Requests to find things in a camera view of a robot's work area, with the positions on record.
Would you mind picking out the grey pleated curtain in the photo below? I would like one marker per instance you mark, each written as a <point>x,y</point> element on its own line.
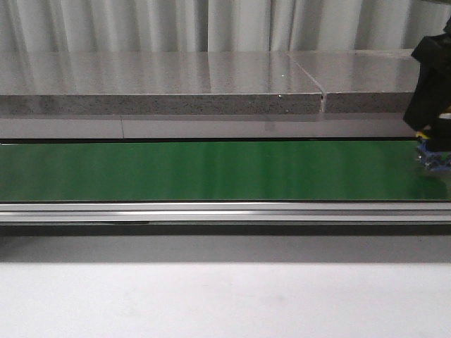
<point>33,26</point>

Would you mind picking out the green conveyor belt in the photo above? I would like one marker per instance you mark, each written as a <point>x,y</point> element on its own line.
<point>283,170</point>

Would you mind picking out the white cabinet front panel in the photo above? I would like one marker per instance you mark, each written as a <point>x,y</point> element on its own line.
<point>342,125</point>

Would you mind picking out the aluminium conveyor side rail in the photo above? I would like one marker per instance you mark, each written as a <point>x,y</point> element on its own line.
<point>316,212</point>

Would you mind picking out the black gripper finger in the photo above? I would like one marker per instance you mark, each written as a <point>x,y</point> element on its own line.
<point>432,93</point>

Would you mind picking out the grey stone countertop slab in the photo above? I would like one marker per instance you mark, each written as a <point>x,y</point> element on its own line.
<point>147,83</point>

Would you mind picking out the right grey stone slab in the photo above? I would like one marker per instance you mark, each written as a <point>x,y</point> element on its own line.
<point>361,81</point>

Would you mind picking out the yellow push button middle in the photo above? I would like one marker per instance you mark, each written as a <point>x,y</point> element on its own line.
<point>433,144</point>

